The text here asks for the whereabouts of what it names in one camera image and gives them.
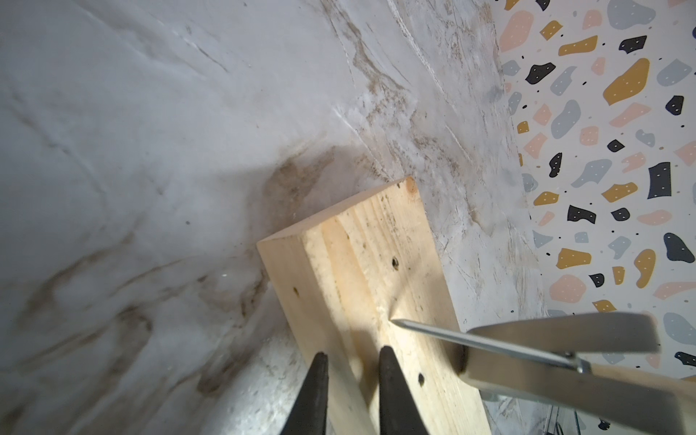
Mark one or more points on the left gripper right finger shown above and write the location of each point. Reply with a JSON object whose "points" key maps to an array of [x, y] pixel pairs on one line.
{"points": [[398, 413]]}

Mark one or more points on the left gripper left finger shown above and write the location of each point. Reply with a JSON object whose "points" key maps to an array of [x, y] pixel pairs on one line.
{"points": [[309, 412]]}

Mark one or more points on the wooden handle claw hammer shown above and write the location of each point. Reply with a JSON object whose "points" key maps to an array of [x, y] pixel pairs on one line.
{"points": [[639, 400]]}

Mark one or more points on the wooden block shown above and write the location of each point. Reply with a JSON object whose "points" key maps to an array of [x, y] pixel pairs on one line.
{"points": [[343, 277]]}

